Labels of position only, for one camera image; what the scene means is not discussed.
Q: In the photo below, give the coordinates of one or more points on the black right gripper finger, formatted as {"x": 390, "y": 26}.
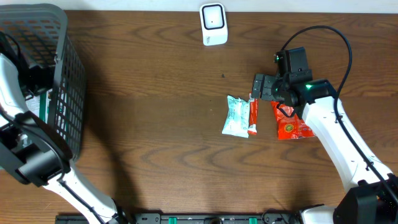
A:
{"x": 258, "y": 81}
{"x": 256, "y": 93}

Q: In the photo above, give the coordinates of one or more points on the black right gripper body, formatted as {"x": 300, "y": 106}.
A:
{"x": 273, "y": 90}

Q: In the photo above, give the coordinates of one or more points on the thin red stick packet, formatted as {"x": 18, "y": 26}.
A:
{"x": 253, "y": 115}

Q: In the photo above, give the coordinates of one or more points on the pale mint wipes packet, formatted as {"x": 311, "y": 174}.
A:
{"x": 237, "y": 120}

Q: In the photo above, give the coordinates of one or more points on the orange-red snack bag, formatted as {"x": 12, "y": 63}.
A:
{"x": 290, "y": 128}

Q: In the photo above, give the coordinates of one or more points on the green white packet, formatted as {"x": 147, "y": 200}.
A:
{"x": 40, "y": 106}

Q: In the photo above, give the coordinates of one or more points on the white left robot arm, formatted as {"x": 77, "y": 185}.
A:
{"x": 31, "y": 151}

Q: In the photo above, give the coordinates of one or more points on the white barcode scanner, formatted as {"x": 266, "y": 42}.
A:
{"x": 213, "y": 24}

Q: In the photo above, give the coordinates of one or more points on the grey mesh plastic basket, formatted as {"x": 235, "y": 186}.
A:
{"x": 39, "y": 32}

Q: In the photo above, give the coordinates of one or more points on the black mounting rail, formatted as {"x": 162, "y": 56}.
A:
{"x": 270, "y": 217}

